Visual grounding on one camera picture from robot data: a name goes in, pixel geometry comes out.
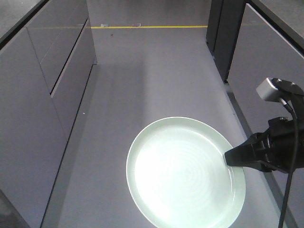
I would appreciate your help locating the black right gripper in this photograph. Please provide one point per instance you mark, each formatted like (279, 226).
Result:
(280, 140)

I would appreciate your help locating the light green round plate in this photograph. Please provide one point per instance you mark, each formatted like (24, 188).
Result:
(178, 177)

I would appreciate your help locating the grey kitchen cabinet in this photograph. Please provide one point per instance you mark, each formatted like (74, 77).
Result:
(261, 51)

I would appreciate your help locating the dark tall cabinet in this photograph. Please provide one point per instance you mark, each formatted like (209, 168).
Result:
(225, 17)

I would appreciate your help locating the grey opposite cabinet row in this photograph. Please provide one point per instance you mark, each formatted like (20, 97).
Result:
(46, 55)

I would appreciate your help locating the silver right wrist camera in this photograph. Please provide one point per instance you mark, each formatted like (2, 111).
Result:
(267, 91)

